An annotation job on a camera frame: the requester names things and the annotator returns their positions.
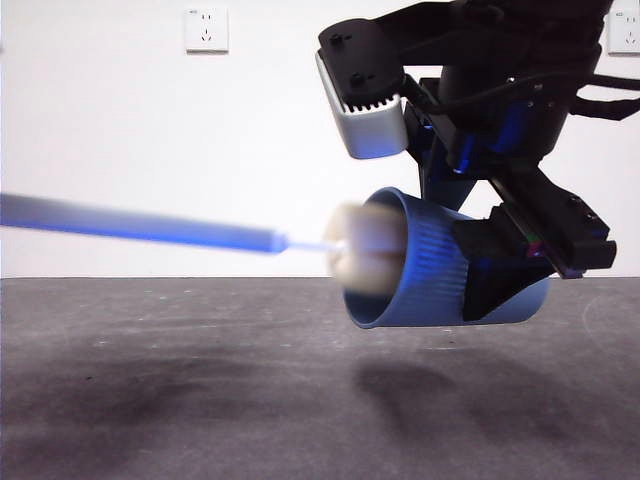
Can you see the right wrist pale grey camera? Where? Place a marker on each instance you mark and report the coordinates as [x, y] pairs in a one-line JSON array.
[[370, 130]]

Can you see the white wall socket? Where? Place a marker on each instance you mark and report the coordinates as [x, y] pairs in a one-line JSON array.
[[626, 37], [207, 42]]

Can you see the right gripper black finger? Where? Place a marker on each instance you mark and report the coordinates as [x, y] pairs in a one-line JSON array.
[[445, 192], [500, 290]]

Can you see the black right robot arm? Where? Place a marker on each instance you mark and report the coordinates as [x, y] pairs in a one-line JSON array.
[[500, 40]]

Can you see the blue ribbed plastic cup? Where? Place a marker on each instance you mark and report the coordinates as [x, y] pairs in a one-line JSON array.
[[430, 270]]

